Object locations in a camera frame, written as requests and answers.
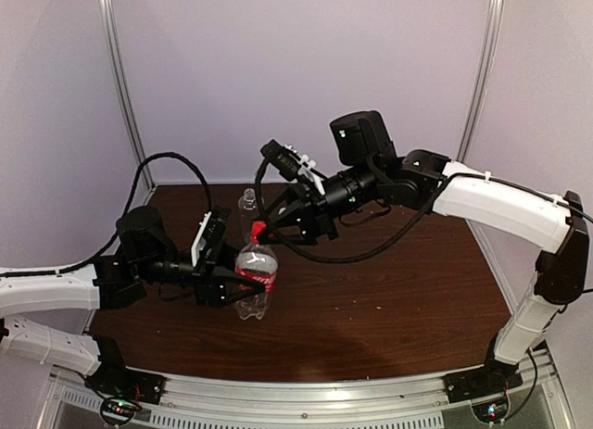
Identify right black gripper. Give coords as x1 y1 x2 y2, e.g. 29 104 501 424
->
253 158 381 245

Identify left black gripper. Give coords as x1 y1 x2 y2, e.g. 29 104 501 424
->
135 237 269 308

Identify small cola bottle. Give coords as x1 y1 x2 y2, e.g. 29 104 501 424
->
234 221 278 321

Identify red cola bottle cap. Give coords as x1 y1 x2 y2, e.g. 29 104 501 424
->
250 221 267 244

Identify large clear plastic bottle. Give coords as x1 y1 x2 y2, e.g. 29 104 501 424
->
238 188 259 243

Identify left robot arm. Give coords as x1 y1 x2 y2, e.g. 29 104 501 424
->
1 206 266 396

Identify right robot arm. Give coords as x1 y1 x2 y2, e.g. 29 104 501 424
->
260 110 590 400

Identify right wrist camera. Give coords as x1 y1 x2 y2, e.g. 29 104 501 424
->
260 140 327 196

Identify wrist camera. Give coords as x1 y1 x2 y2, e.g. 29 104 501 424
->
260 140 327 196
190 206 231 268

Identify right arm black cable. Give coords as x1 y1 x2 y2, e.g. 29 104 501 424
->
253 155 455 263

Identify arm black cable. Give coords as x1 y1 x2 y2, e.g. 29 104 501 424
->
0 151 213 282
253 155 455 263

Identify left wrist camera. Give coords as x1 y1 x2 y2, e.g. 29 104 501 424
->
190 206 231 268

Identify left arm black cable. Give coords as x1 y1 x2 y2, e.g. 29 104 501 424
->
0 151 213 282

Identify left rear frame post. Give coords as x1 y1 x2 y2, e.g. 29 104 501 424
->
98 0 146 164

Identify frame post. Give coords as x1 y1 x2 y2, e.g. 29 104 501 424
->
98 0 146 164
456 0 505 161

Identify right rear frame post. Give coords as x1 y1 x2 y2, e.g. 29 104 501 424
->
456 0 505 161

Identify aluminium front frame rail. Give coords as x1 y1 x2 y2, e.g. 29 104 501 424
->
45 349 566 429

